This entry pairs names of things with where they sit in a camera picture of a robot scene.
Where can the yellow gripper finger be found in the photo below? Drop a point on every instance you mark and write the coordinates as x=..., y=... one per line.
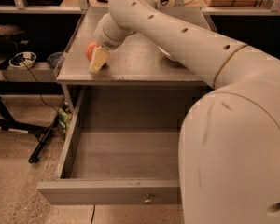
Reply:
x=99, y=57

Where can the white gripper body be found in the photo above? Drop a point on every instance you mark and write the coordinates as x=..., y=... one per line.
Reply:
x=106, y=43

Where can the red apple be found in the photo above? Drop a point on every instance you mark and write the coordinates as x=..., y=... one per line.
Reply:
x=91, y=48

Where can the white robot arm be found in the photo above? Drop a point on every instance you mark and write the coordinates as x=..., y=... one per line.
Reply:
x=229, y=144

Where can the grey cabinet with counter top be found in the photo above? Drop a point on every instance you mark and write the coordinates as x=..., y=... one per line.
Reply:
x=137, y=61

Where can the open grey top drawer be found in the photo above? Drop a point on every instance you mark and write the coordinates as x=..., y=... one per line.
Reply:
x=122, y=144

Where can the metal drawer knob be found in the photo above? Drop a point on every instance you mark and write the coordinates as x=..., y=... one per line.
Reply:
x=147, y=199

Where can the dark bowl on shelf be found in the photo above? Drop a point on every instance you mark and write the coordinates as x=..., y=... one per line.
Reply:
x=55, y=59

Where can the white paper bowl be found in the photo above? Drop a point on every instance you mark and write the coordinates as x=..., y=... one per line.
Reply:
x=168, y=55

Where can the white bowl on shelf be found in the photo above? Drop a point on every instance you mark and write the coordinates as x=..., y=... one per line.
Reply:
x=23, y=60

